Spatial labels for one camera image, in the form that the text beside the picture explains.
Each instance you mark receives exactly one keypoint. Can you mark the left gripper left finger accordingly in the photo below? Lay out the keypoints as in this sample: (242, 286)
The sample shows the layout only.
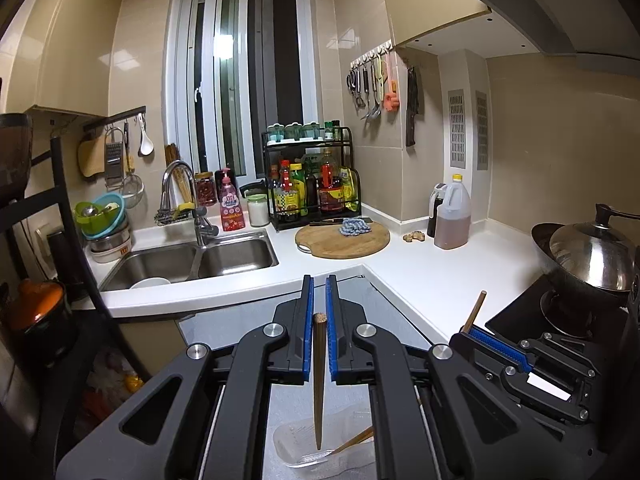
(205, 414)

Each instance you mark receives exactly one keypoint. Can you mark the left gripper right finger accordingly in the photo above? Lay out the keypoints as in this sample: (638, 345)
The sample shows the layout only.
(437, 415)

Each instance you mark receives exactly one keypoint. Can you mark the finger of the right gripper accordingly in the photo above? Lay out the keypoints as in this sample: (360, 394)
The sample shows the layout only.
(499, 349)

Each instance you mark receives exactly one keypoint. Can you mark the wooden chopstick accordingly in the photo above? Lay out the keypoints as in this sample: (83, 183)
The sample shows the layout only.
(475, 311)
(359, 438)
(318, 368)

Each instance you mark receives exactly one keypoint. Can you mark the clear plastic utensil holder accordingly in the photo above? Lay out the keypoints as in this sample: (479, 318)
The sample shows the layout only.
(296, 446)

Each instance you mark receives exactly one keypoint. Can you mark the chrome kitchen faucet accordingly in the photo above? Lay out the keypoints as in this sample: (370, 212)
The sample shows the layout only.
(190, 207)

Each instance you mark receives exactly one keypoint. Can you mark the black gas stove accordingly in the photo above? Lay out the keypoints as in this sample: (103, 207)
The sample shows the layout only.
(541, 309)

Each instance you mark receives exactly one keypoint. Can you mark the round wooden cutting board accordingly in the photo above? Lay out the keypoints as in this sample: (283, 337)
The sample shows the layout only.
(327, 242)

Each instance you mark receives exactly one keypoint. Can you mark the blue dish cloth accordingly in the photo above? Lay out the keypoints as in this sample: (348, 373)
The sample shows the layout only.
(355, 226)

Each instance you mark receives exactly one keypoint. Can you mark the black wok with lid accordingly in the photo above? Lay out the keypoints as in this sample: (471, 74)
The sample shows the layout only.
(589, 258)

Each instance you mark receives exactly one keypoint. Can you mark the ginger root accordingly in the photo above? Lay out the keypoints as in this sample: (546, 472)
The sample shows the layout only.
(414, 235)

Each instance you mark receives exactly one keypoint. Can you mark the plastic oil jug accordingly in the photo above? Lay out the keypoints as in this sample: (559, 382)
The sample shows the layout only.
(454, 214)

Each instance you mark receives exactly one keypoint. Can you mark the white jar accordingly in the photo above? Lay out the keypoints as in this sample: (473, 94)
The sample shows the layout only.
(258, 210)

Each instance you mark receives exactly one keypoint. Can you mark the stainless steel sink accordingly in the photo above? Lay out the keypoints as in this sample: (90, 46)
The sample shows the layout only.
(227, 255)

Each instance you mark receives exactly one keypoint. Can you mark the black condiment rack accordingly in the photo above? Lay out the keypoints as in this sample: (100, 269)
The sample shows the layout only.
(310, 174)

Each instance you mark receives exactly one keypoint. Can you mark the pink dish soap bottle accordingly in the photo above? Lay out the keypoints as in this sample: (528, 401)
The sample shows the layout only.
(231, 212)

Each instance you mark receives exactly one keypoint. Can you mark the red jar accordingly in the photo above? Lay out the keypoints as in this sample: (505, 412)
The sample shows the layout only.
(205, 188)

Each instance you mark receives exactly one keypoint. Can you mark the orange pot lid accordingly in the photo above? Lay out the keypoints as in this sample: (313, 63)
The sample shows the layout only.
(34, 301)

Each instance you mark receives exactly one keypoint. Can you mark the green and blue basins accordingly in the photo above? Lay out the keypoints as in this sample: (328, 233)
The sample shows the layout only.
(101, 217)

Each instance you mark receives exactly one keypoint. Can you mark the black cleaver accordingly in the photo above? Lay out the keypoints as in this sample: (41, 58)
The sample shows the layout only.
(413, 107)

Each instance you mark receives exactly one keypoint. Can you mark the hanging scissors and tools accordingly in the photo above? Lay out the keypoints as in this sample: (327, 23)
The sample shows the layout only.
(362, 85)

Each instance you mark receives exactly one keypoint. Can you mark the hanging orange peeler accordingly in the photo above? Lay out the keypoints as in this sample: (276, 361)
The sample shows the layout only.
(391, 99)

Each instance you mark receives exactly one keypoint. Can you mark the hanging white ladle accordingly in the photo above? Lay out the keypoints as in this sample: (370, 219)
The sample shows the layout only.
(146, 146)

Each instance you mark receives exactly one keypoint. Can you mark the black metal shelf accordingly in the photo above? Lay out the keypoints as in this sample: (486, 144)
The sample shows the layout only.
(63, 247)

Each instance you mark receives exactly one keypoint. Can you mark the hanging metal grater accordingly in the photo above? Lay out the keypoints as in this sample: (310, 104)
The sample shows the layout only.
(114, 157)

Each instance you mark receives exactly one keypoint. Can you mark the range hood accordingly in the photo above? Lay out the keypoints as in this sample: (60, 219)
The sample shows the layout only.
(603, 35)

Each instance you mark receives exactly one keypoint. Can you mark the brown bowl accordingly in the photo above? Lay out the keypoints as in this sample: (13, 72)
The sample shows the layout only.
(15, 155)

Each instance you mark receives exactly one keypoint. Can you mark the window frame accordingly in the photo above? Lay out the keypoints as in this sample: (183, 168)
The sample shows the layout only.
(233, 68)

